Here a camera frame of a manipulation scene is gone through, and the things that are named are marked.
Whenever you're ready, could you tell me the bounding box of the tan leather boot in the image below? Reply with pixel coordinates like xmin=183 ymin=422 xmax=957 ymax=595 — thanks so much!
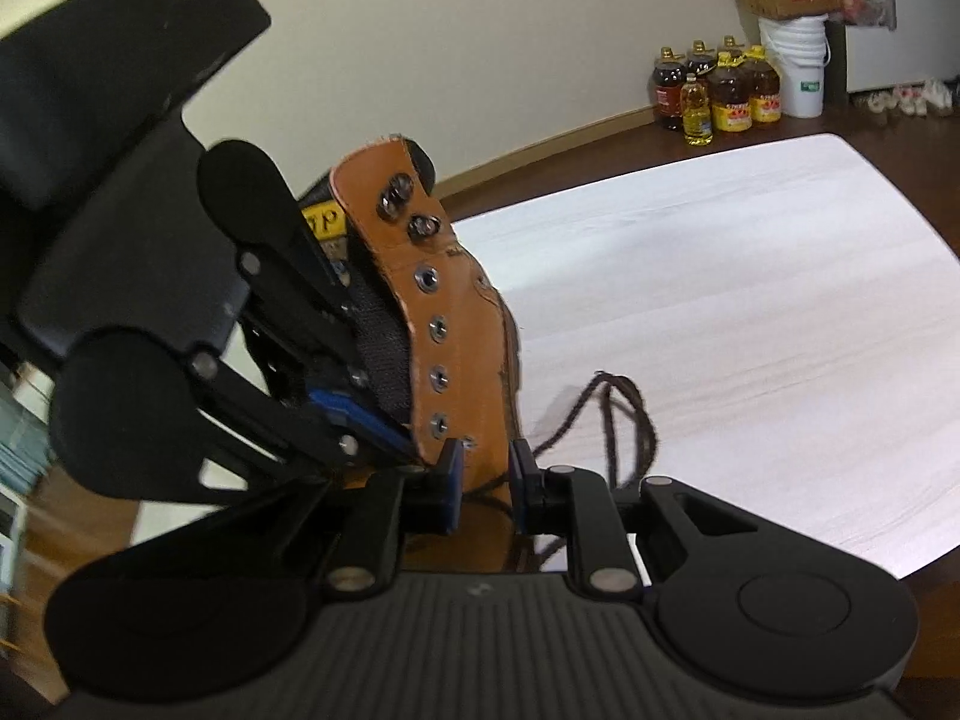
xmin=296 ymin=133 xmax=527 ymax=497

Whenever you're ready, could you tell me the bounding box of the white plastic bucket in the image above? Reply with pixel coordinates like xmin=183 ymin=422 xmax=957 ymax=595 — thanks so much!
xmin=758 ymin=15 xmax=832 ymax=119

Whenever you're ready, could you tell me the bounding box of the dark brown shoelace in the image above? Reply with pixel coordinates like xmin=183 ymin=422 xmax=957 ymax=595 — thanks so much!
xmin=478 ymin=369 xmax=661 ymax=572

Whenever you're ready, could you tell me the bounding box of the dark oil bottle red label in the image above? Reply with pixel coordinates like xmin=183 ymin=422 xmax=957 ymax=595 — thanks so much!
xmin=651 ymin=46 xmax=686 ymax=132

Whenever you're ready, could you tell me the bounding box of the large oil bottle yellow label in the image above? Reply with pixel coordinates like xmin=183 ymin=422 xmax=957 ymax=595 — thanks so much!
xmin=706 ymin=52 xmax=754 ymax=133

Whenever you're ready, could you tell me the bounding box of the small yellow oil bottle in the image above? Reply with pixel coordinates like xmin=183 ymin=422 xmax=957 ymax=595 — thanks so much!
xmin=680 ymin=73 xmax=713 ymax=146

